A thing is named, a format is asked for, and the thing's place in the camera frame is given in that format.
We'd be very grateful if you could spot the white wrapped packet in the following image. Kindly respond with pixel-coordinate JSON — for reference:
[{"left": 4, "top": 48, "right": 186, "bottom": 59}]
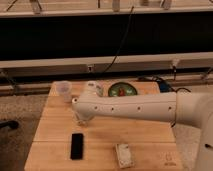
[{"left": 115, "top": 143, "right": 134, "bottom": 169}]

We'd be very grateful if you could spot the clear plastic cup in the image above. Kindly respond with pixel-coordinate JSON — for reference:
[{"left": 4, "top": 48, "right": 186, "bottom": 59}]
[{"left": 55, "top": 81, "right": 72, "bottom": 103}]

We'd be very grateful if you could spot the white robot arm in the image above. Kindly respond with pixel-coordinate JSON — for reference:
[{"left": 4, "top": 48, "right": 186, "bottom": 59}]
[{"left": 72, "top": 81, "right": 213, "bottom": 171}]

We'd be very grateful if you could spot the blue object with cables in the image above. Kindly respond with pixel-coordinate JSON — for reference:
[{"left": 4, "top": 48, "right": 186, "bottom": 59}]
[{"left": 138, "top": 75, "right": 192, "bottom": 94}]

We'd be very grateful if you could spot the black smartphone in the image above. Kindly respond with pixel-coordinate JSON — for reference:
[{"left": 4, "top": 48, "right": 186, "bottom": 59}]
[{"left": 70, "top": 133, "right": 84, "bottom": 160}]

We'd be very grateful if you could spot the green bowl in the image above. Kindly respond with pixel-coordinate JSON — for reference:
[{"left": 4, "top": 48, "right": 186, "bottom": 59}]
[{"left": 108, "top": 82, "right": 138, "bottom": 97}]

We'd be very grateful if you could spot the black hanging cable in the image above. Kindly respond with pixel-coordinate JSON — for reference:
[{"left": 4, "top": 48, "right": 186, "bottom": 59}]
[{"left": 101, "top": 5, "right": 135, "bottom": 74}]

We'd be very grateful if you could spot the small clear plastic bottle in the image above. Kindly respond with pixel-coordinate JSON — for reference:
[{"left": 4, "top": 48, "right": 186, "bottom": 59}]
[{"left": 72, "top": 98, "right": 87, "bottom": 126}]

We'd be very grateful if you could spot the red chili pepper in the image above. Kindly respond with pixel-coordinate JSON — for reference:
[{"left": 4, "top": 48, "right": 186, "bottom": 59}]
[{"left": 119, "top": 88, "right": 126, "bottom": 96}]

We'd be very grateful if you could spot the black chair base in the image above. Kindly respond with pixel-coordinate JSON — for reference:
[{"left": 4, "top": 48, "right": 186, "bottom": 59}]
[{"left": 0, "top": 120, "right": 19, "bottom": 129}]

